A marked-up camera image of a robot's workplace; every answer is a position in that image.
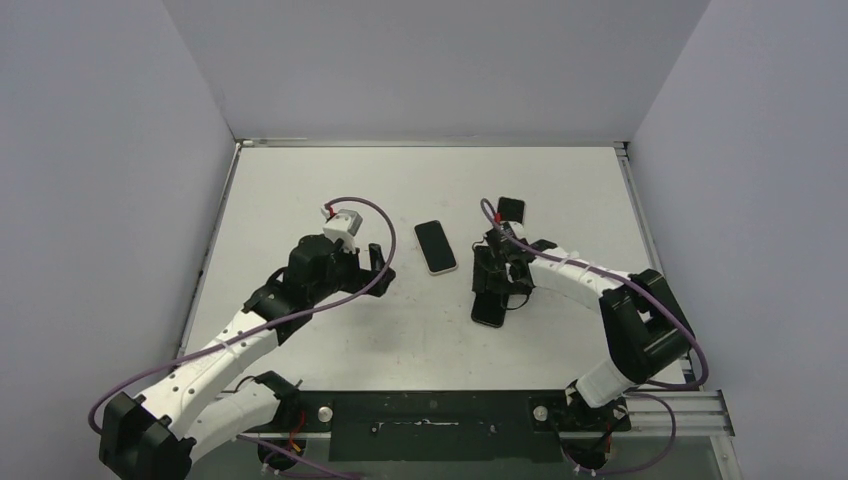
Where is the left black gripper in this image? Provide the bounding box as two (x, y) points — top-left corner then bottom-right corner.
(310, 238), (394, 304)

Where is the black phone case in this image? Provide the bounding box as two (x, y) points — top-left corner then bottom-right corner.
(471, 292), (509, 328)

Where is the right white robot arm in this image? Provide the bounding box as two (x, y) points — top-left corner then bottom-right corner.
(471, 221), (694, 431)

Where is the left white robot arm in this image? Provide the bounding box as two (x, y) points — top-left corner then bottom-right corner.
(91, 231), (397, 479)

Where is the center phone pink case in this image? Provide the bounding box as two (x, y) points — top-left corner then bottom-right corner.
(414, 220), (458, 275)

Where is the phone pink case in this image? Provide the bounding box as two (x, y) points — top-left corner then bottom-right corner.
(495, 197), (526, 224)
(414, 220), (458, 275)

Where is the far phone pink case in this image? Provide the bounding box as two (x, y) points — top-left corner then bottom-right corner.
(495, 197), (526, 224)

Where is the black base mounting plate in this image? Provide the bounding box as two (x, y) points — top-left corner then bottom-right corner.
(254, 390), (631, 463)

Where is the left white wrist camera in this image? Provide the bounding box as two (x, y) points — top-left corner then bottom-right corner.
(321, 204), (363, 253)

